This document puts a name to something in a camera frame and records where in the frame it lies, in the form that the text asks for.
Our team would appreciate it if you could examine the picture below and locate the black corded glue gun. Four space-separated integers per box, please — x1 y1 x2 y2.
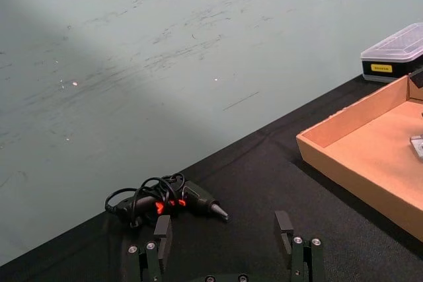
104 172 230 229

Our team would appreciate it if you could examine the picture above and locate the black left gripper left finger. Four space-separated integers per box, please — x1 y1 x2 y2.
128 215 173 282

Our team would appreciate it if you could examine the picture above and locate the small silver metal piece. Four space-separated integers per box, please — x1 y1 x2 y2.
410 135 423 164

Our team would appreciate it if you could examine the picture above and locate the black table cloth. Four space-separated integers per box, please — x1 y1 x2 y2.
0 73 423 282

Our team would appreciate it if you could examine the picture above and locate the shallow brown cardboard tray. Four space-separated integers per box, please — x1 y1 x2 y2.
295 75 423 243

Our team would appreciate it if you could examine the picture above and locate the clear plastic case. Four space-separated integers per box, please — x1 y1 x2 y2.
360 22 423 83

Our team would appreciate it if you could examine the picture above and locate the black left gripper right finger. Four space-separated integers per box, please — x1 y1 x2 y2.
274 210 326 282

